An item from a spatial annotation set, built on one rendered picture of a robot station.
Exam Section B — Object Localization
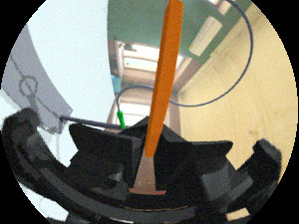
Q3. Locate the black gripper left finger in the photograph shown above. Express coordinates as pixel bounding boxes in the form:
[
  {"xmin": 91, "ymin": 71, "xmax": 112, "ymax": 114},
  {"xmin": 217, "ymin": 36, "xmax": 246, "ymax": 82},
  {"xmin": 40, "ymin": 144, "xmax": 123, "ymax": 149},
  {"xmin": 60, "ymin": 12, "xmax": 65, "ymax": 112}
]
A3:
[{"xmin": 68, "ymin": 116, "xmax": 149, "ymax": 188}]

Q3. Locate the orange handle with grey metal tip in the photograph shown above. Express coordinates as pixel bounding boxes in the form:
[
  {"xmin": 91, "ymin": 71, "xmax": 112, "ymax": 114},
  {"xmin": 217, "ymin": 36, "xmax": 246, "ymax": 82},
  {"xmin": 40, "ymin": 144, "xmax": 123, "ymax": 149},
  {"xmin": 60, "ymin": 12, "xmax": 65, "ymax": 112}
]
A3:
[{"xmin": 145, "ymin": 0, "xmax": 184, "ymax": 156}]

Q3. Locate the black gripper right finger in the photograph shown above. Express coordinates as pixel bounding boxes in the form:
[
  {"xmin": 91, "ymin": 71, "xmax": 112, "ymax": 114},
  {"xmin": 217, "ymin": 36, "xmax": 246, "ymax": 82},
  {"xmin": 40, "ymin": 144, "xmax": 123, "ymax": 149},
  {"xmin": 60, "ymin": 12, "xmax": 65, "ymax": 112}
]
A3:
[{"xmin": 153, "ymin": 123, "xmax": 233, "ymax": 191}]

